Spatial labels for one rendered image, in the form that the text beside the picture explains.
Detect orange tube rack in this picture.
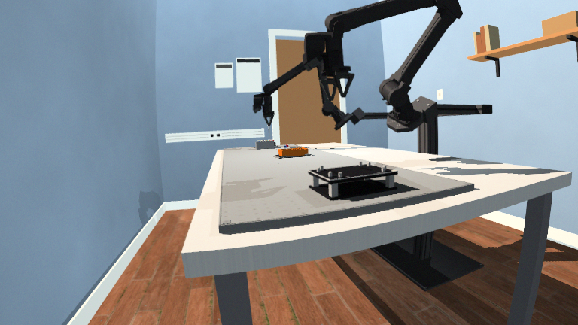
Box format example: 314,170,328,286
278,147,309,156

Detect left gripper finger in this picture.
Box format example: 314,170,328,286
319,80,337,101
333,72,354,98

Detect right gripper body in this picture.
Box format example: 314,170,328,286
263,104,275,116

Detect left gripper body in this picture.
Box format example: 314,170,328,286
321,51,351,80

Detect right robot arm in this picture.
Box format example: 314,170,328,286
253,61,349,126

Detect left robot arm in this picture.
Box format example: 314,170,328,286
303,0,463,127

